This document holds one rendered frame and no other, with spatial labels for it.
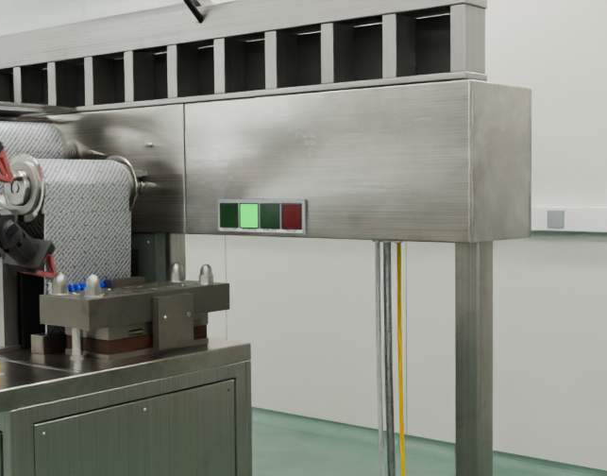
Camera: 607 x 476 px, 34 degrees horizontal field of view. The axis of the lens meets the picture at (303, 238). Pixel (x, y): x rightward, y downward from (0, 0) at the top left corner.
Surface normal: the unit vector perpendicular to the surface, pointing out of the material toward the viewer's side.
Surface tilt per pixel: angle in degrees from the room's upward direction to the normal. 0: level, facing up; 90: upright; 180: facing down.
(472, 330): 90
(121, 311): 90
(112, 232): 92
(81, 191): 90
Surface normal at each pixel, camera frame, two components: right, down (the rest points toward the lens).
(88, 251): 0.77, 0.07
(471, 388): -0.63, 0.04
